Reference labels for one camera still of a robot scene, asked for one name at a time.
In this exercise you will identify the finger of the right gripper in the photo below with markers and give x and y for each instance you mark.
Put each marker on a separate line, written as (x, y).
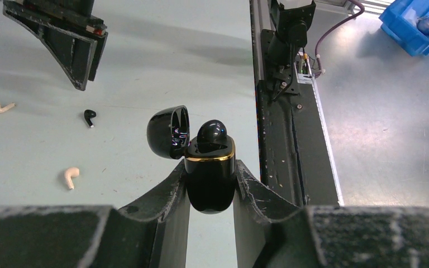
(101, 42)
(66, 28)

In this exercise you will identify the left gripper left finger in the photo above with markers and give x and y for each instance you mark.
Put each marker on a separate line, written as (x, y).
(151, 231)

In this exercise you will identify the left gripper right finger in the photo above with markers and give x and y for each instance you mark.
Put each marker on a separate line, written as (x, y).
(272, 232)

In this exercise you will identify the black earbud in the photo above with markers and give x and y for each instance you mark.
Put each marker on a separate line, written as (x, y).
(88, 115)
(212, 131)

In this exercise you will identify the black earbud charging case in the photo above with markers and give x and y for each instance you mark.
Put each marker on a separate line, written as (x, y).
(210, 168)

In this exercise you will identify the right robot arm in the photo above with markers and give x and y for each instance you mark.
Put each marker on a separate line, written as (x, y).
(291, 23)

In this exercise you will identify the white earbud centre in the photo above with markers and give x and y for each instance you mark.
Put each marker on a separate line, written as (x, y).
(69, 174)

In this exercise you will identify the blue plastic bin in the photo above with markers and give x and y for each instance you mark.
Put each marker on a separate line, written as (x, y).
(407, 23)

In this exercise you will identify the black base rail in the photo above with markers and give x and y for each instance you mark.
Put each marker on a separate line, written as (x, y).
(295, 154)

